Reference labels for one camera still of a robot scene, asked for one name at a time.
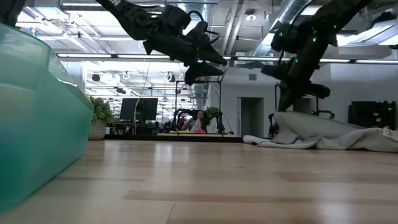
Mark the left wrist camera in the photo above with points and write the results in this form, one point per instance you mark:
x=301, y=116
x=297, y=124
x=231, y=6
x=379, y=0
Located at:
x=199, y=31

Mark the linear ceiling light strip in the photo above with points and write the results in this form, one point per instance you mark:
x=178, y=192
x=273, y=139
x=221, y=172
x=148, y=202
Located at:
x=84, y=56

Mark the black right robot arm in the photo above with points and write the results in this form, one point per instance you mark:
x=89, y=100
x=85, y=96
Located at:
x=326, y=21

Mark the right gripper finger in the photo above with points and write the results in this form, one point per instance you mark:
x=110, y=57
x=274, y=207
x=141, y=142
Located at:
x=287, y=99

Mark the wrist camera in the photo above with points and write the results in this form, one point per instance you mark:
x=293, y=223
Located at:
x=275, y=71
x=199, y=31

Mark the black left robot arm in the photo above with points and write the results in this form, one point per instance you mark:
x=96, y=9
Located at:
x=130, y=15

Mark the black storage cabinet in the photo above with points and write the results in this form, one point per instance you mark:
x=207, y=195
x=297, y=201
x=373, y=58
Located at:
x=370, y=115

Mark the grey microfiber towel white tag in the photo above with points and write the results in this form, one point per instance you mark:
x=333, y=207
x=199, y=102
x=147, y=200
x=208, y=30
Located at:
x=326, y=130

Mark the large plant in white pot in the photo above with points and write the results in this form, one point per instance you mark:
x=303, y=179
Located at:
x=99, y=130

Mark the small green potted plant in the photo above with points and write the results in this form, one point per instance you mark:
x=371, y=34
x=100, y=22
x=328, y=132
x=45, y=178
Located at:
x=213, y=112

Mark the black computer monitor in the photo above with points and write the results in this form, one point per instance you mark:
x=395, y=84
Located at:
x=140, y=109

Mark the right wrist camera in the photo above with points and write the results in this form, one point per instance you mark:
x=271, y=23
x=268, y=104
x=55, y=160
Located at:
x=275, y=71

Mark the person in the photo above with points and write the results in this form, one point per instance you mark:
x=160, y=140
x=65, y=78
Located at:
x=199, y=118

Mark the teal translucent plastic bin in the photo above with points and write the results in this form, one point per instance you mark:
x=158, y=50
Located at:
x=37, y=124

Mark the background wooden table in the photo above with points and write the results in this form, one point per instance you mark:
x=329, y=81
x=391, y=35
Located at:
x=199, y=135

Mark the silver spiral air duct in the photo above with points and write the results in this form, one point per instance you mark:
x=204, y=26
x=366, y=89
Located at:
x=280, y=18
x=200, y=93

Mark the black ceiling speaker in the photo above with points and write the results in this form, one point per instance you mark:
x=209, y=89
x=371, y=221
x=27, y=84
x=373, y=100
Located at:
x=171, y=77
x=95, y=77

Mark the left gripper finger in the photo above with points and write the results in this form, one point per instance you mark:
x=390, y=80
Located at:
x=211, y=53
x=202, y=71

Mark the background black robot arm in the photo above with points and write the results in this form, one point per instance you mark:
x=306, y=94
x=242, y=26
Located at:
x=272, y=124
x=178, y=113
x=220, y=124
x=326, y=112

